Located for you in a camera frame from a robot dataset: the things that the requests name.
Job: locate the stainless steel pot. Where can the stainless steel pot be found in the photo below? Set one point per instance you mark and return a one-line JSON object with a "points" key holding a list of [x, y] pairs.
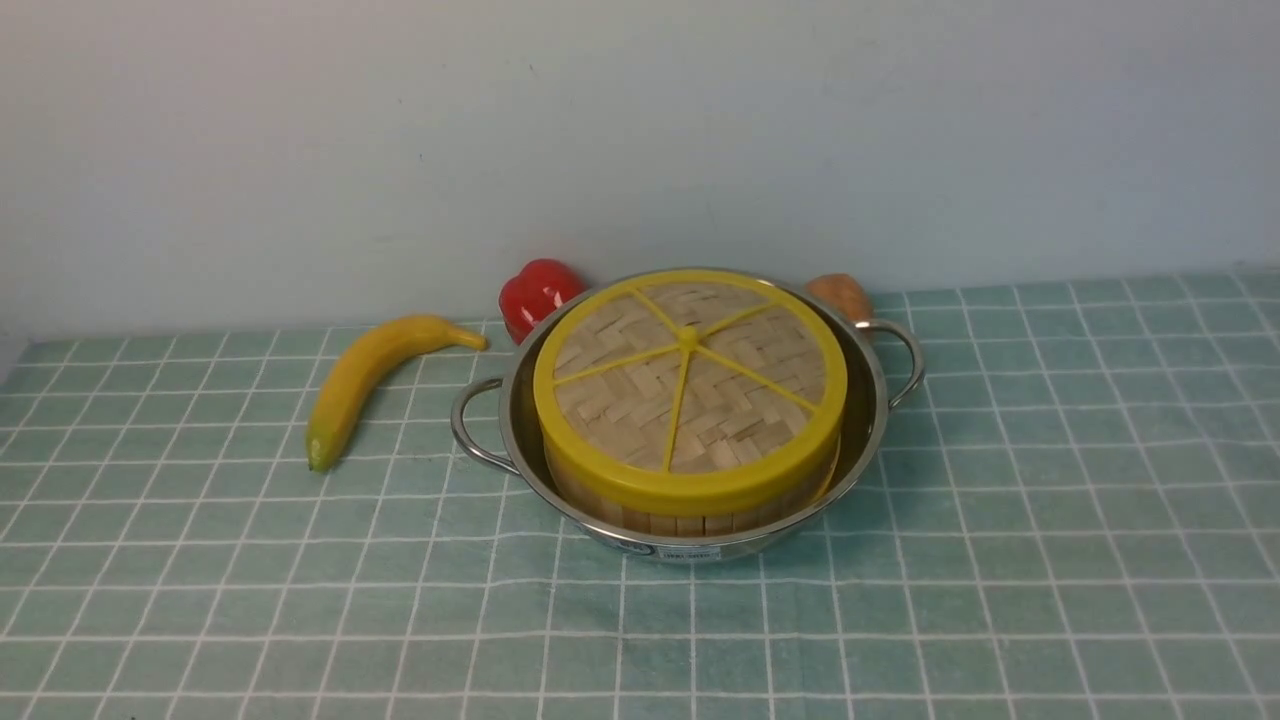
{"points": [[493, 421]]}

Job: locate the red bell pepper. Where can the red bell pepper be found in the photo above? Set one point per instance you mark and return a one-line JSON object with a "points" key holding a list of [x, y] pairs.
{"points": [[534, 293]]}

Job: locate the yellow banana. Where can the yellow banana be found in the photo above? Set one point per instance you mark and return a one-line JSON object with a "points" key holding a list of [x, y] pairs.
{"points": [[341, 399]]}

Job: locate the bamboo steamer lid yellow rim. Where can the bamboo steamer lid yellow rim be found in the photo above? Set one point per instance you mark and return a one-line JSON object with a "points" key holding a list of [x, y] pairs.
{"points": [[668, 368]]}

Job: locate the bamboo steamer basket yellow rim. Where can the bamboo steamer basket yellow rim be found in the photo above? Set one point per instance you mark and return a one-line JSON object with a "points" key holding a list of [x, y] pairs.
{"points": [[703, 502]]}

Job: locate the green checkered tablecloth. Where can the green checkered tablecloth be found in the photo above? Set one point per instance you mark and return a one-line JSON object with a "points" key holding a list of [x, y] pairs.
{"points": [[1076, 517]]}

